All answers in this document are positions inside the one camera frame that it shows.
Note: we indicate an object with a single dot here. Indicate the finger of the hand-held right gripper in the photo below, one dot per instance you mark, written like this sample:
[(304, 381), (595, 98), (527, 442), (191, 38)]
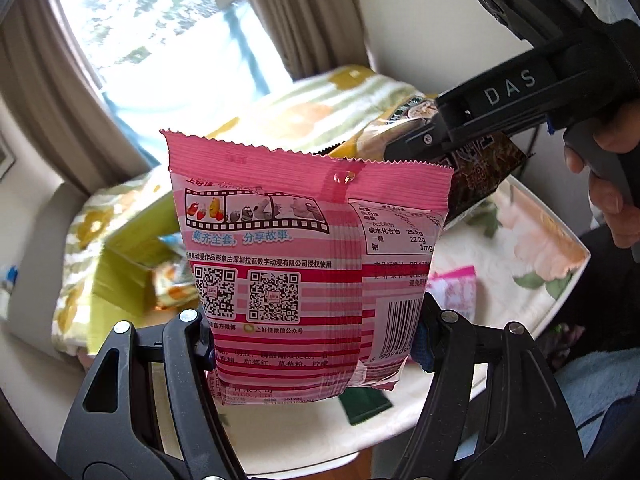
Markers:
[(417, 137)]

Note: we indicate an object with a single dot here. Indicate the green cardboard box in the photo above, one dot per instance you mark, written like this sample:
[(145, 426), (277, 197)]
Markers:
[(120, 280)]

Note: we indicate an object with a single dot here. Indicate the window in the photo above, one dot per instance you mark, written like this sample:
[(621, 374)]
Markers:
[(165, 45)]

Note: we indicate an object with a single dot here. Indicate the pale pink snack packet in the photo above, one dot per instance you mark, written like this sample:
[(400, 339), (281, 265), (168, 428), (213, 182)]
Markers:
[(454, 291)]

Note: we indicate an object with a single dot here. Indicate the blue white snack packet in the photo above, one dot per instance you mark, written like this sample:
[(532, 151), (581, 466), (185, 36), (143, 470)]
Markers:
[(176, 244)]

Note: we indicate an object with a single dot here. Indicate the orange snack packet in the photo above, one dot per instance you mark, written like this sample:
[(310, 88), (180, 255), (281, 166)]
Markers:
[(172, 287)]

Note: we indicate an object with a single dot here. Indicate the person's right hand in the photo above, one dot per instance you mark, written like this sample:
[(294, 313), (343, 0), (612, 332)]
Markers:
[(612, 200)]

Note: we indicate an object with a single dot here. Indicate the dark green flat packet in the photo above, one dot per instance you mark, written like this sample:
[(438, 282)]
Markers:
[(365, 404)]

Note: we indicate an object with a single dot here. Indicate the gold foil snack packet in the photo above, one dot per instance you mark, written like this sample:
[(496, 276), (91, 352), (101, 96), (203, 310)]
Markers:
[(346, 149)]

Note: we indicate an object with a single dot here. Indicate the small blue object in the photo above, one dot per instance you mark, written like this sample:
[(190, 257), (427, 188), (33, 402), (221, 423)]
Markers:
[(7, 285)]

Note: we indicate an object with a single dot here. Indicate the dark brown snack packet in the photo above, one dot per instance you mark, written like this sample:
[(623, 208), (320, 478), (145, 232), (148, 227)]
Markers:
[(482, 175)]

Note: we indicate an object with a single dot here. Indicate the floral striped blanket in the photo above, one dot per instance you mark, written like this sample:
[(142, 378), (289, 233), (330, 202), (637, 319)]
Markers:
[(300, 105)]

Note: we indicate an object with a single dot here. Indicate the light blue cloth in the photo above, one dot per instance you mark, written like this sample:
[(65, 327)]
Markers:
[(600, 400)]

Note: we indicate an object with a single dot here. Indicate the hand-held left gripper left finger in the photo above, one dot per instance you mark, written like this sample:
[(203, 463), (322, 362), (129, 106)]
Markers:
[(192, 341)]

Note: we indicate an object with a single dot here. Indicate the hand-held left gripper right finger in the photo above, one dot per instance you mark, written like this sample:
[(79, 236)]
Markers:
[(425, 351)]

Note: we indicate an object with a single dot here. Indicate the pink striped snack packet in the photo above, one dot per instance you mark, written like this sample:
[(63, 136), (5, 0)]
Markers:
[(300, 240)]

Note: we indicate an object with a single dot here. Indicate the beige curtain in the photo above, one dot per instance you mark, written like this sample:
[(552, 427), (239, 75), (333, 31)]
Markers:
[(300, 15), (55, 85)]

